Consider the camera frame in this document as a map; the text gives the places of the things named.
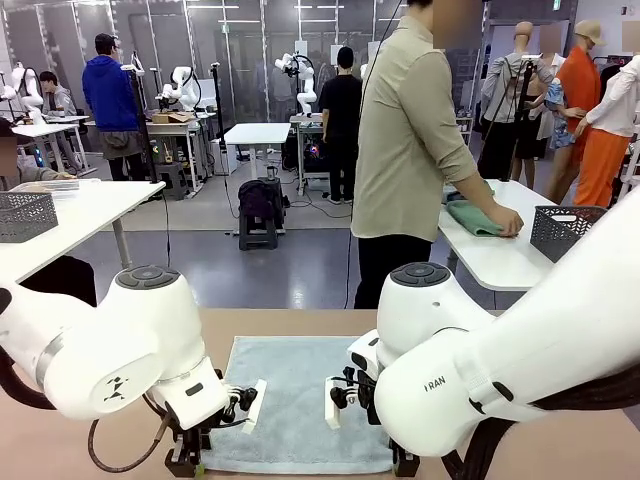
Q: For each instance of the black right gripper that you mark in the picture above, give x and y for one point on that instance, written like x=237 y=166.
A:
x=374 y=400

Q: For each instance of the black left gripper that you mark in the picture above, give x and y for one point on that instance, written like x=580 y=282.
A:
x=187 y=440

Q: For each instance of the light blue towel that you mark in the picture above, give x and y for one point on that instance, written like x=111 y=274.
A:
x=300 y=400

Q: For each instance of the green towel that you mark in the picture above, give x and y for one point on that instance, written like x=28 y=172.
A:
x=470 y=217

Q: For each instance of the grey perforated plastic basket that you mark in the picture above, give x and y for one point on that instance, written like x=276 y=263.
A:
x=25 y=215
x=560 y=232

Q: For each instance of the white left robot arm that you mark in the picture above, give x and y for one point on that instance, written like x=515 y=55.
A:
x=125 y=340

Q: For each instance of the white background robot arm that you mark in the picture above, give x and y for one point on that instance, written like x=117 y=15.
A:
x=305 y=95
x=185 y=92
x=22 y=95

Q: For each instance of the person's right forearm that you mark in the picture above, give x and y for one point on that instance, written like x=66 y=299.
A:
x=480 y=200

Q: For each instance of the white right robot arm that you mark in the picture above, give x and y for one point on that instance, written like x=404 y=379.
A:
x=500 y=360

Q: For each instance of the person's right hand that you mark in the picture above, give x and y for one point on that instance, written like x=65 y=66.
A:
x=509 y=224

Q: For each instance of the grey step stool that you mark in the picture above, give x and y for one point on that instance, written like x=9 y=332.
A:
x=257 y=237

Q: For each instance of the black backpack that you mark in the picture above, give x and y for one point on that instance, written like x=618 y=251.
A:
x=257 y=197

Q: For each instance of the small black step stool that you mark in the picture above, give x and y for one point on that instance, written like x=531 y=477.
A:
x=172 y=175

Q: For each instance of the workbench with lit computer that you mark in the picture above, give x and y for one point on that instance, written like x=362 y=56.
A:
x=310 y=150

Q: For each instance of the grey workbench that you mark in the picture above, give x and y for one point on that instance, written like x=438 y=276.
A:
x=175 y=127

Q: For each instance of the person in beige shirt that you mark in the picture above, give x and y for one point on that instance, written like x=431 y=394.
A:
x=400 y=125

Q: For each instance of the white height-adjustable table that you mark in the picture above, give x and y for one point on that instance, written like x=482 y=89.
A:
x=257 y=132

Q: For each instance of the white shoe rack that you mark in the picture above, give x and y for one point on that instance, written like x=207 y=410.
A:
x=465 y=127

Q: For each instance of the open cardboard box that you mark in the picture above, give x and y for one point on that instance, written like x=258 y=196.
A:
x=170 y=118

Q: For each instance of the thin black stand pole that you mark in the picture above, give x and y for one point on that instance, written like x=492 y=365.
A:
x=218 y=110

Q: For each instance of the person in black clothes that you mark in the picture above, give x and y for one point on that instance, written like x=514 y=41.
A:
x=342 y=110

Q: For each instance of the white desk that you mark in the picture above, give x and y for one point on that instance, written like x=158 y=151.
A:
x=45 y=130

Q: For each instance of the figure in floral clothes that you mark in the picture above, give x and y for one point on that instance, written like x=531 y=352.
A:
x=560 y=130

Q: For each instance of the person in blue hoodie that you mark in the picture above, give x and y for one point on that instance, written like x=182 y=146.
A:
x=107 y=95

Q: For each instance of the seated person in grey jacket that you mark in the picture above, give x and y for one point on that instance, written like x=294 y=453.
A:
x=60 y=100

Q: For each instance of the mannequin in grey shirt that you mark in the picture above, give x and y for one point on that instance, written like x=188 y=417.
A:
x=500 y=85

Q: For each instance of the mannequin in orange jacket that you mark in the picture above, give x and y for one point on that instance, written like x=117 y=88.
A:
x=580 y=90

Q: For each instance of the mannequin in white shirt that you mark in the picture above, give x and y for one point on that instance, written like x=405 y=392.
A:
x=615 y=105

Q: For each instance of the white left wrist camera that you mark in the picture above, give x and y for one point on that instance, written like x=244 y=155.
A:
x=256 y=405

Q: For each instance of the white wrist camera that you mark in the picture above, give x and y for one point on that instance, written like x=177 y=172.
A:
x=256 y=405
x=332 y=405

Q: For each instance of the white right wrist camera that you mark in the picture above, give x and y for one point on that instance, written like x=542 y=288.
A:
x=332 y=405

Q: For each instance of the black tripod pole with camera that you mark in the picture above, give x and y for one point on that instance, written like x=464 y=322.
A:
x=142 y=125

